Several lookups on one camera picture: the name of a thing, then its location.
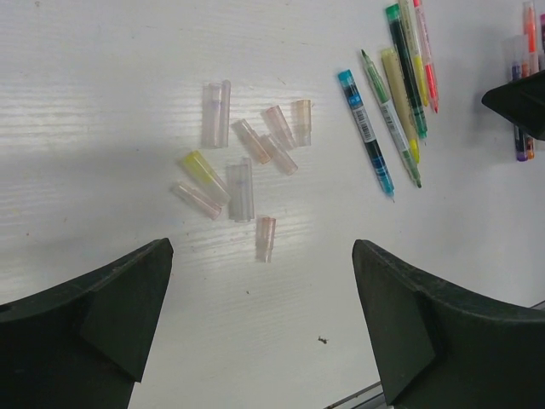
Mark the orange capped pen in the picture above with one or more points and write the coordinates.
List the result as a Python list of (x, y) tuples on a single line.
[(530, 62)]

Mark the blue green pen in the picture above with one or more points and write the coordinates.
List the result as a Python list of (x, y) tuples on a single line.
[(366, 132)]

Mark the light green marker pen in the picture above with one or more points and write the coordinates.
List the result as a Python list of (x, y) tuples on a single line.
[(391, 118)]

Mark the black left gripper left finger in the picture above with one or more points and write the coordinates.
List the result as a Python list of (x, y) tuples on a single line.
[(85, 343)]

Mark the tall clear pen cap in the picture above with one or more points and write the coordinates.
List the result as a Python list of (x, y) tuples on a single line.
[(216, 114)]

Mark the clear cap lower middle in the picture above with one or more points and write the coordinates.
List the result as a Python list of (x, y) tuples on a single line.
[(240, 188)]

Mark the red pen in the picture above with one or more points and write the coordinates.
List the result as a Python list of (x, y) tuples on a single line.
[(427, 58)]

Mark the yellow tinted pen cap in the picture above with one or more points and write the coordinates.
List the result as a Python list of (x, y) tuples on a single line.
[(200, 170)]

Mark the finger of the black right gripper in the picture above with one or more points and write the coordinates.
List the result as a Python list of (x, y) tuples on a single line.
[(521, 102)]

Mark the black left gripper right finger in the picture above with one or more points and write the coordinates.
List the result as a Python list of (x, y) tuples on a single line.
[(439, 345)]

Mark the beige yellow pen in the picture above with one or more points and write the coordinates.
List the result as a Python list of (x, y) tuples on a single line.
[(392, 68)]

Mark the dark green pen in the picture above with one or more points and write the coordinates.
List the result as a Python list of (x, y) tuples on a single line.
[(393, 14)]

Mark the clear cap centre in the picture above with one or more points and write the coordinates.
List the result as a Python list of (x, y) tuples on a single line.
[(251, 141)]

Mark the orange tinted cap right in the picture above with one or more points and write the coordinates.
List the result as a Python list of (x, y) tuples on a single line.
[(302, 120)]

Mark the clear cap lower left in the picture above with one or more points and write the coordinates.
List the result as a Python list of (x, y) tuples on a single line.
[(196, 199)]

